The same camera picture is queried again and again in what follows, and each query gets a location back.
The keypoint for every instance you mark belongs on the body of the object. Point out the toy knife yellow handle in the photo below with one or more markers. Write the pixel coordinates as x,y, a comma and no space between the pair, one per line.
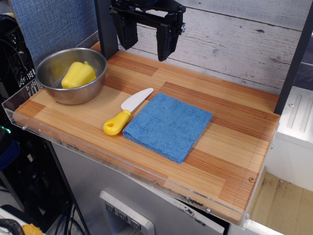
115,125

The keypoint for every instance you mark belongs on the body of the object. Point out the dark vertical post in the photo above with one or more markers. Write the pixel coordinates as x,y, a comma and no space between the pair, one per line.
106,29
295,63

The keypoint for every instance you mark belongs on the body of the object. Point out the stainless steel bowl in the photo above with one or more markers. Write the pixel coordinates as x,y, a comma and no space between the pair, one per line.
52,70

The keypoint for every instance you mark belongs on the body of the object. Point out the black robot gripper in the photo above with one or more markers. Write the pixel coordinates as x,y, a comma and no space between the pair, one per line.
165,15

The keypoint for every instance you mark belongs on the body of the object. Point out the yellow toy capsicum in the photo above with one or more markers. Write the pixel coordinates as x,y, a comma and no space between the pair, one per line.
78,74

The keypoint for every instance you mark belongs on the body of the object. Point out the black plastic crate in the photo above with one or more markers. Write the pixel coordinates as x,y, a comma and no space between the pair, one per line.
16,66

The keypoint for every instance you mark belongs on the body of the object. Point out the folded blue cloth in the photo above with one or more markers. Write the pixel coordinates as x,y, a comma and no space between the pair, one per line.
168,126

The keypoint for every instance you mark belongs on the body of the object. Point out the dark vertical post right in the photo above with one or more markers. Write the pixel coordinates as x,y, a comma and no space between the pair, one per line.
295,63

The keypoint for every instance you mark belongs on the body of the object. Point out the dark vertical post left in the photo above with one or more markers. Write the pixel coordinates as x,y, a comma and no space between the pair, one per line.
106,29

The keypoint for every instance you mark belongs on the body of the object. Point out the silver toy fridge cabinet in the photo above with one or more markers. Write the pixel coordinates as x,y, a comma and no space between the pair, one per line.
88,180

